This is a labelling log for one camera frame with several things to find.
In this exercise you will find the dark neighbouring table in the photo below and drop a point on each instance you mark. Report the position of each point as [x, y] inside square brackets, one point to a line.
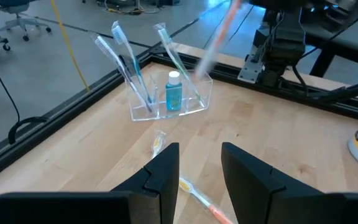
[353, 46]

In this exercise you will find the clear acrylic organizer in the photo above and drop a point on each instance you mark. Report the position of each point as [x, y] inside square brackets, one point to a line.
[141, 115]

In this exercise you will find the black table frame rail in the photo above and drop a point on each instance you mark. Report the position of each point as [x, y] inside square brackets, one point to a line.
[73, 109]

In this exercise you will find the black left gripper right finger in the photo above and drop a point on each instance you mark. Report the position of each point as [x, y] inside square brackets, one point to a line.
[253, 193]

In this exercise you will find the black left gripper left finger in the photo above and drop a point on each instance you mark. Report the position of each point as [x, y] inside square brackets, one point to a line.
[154, 193]

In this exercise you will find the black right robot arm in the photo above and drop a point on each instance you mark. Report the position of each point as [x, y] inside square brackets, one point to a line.
[286, 37]

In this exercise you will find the orange toothbrush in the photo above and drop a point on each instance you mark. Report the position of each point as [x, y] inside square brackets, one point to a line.
[159, 141]
[194, 191]
[216, 40]

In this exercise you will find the grey office chair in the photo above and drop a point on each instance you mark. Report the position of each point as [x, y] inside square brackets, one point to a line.
[14, 6]

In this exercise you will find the green toothbrush in clear wrapper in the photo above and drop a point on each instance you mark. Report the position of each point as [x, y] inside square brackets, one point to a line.
[166, 37]

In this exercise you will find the dark blue toothbrush in wrapper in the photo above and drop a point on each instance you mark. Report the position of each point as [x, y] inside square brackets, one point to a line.
[109, 53]

